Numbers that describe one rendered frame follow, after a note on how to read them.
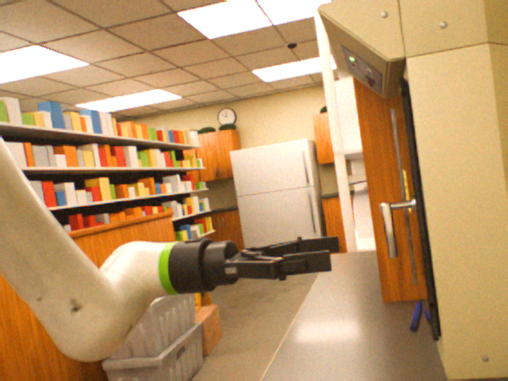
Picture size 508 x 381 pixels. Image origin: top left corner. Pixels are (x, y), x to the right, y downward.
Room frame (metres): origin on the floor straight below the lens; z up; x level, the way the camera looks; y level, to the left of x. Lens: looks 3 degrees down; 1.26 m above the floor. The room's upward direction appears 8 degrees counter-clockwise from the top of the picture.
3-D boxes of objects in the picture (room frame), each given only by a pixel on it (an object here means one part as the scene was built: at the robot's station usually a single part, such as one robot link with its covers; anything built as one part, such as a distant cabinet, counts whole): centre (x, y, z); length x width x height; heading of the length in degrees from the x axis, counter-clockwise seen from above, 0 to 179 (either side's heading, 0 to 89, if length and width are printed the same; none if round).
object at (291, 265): (0.57, 0.05, 1.14); 0.05 x 0.03 x 0.01; 80
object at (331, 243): (0.72, 0.00, 1.14); 0.07 x 0.01 x 0.03; 80
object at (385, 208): (0.63, -0.13, 1.17); 0.05 x 0.03 x 0.10; 80
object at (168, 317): (2.65, 1.18, 0.49); 0.60 x 0.42 x 0.33; 170
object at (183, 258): (0.69, 0.21, 1.14); 0.09 x 0.06 x 0.12; 170
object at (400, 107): (0.73, -0.18, 1.19); 0.30 x 0.01 x 0.40; 170
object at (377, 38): (0.74, -0.13, 1.46); 0.32 x 0.11 x 0.10; 170
